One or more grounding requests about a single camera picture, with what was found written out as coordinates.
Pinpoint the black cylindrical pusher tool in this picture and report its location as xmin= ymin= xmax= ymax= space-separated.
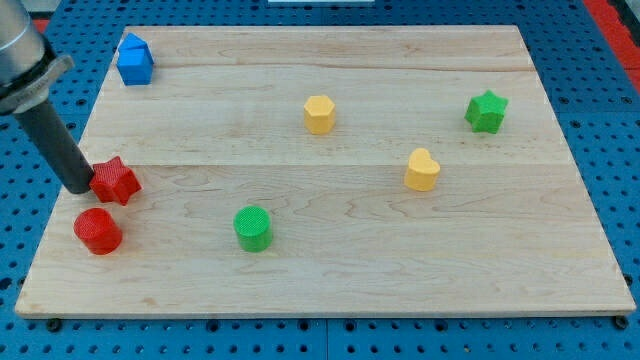
xmin=13 ymin=100 xmax=94 ymax=194

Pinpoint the blue cube block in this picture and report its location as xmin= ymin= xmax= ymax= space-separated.
xmin=117 ymin=49 xmax=153 ymax=86

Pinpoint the red star block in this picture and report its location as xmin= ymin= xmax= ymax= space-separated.
xmin=89 ymin=156 xmax=142 ymax=206

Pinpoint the yellow heart block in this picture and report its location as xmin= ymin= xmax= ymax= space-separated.
xmin=404 ymin=148 xmax=441 ymax=192

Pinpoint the yellow hexagon block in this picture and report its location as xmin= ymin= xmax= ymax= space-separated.
xmin=303 ymin=95 xmax=336 ymax=135

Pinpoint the red cylinder block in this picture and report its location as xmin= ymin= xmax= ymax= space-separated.
xmin=73 ymin=208 xmax=123 ymax=255

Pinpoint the green star block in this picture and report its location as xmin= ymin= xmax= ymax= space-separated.
xmin=464 ymin=90 xmax=509 ymax=134

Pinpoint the green cylinder block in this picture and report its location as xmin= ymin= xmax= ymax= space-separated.
xmin=233 ymin=206 xmax=272 ymax=252

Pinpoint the wooden board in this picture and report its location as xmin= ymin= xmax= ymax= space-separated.
xmin=15 ymin=25 xmax=636 ymax=319

